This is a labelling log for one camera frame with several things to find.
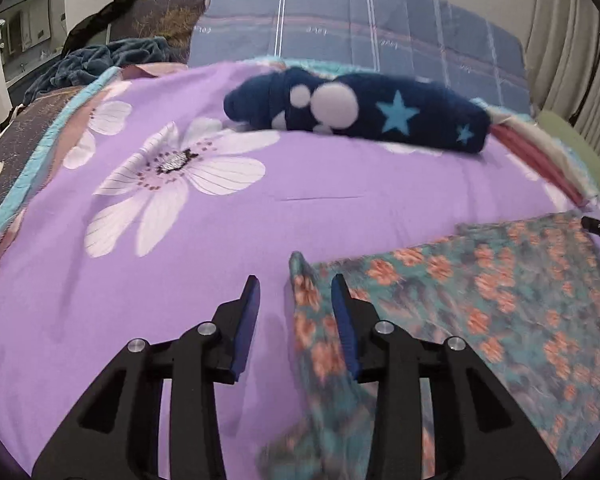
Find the white pleated curtain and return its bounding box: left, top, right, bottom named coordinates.
left=522, top=0, right=600, bottom=161

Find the beige folded garment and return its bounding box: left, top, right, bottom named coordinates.
left=487, top=109, right=583, bottom=188

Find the dark patterned pillow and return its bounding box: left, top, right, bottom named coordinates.
left=109, top=0, right=211, bottom=67

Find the blue plaid pillow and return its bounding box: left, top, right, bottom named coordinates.
left=186, top=0, right=532, bottom=117

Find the teal fleece blanket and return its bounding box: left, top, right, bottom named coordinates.
left=22, top=36, right=187, bottom=107

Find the green pillow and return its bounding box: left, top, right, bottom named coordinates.
left=535, top=110, right=600, bottom=196

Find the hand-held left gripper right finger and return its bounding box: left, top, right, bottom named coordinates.
left=330, top=273, right=563, bottom=480

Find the purple floral bedsheet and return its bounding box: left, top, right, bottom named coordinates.
left=0, top=55, right=600, bottom=480

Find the navy star print fleece garment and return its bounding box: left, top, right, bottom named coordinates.
left=223, top=66, right=492, bottom=155

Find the teal floral shirt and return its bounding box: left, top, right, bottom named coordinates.
left=256, top=209, right=600, bottom=480

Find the wall mirror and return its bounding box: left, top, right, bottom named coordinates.
left=0, top=0, right=67, bottom=88

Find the dark deer print quilt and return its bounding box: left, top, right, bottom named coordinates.
left=0, top=84, right=123, bottom=261

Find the black garment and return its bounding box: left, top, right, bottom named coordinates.
left=60, top=0, right=157, bottom=57

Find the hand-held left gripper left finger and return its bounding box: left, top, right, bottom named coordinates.
left=31, top=274, right=261, bottom=480

